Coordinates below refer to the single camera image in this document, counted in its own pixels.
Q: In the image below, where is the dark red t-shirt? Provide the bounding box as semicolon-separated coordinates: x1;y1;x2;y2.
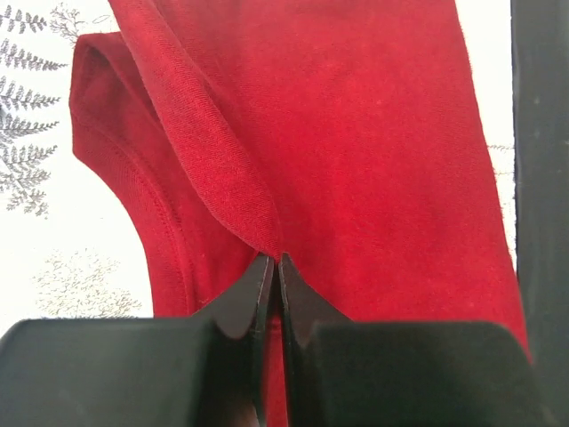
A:
69;1;527;426

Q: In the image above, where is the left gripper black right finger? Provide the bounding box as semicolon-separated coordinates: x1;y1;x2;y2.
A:
278;255;554;426

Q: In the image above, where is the aluminium frame rail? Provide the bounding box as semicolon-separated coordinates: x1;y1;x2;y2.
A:
511;1;568;426

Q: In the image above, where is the floral patterned table cloth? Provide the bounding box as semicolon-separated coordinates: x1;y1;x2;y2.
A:
0;0;519;321

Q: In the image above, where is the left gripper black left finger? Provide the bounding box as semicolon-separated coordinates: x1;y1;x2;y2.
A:
1;256;275;426

